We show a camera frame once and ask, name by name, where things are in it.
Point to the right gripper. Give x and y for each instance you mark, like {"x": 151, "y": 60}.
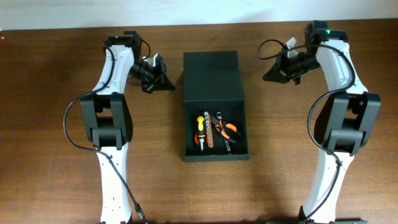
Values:
{"x": 278, "y": 72}

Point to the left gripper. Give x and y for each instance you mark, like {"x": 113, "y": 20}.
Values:
{"x": 163, "y": 83}

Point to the black storage box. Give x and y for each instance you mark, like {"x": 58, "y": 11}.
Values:
{"x": 212, "y": 83}

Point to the orange socket bit rail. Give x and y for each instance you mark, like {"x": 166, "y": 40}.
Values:
{"x": 209, "y": 134}

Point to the small red cutting pliers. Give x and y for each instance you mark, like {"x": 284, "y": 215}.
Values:
{"x": 196, "y": 139}

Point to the silver ratchet wrench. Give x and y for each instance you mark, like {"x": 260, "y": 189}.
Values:
{"x": 219, "y": 116}

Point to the yellow black stubby screwdriver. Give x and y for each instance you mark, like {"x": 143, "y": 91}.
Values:
{"x": 201, "y": 132}

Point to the orange black long-nose pliers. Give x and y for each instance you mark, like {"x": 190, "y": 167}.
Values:
{"x": 232, "y": 133}

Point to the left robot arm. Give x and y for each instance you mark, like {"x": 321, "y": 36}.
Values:
{"x": 108, "y": 122}

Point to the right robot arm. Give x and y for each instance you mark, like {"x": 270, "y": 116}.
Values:
{"x": 340, "y": 121}

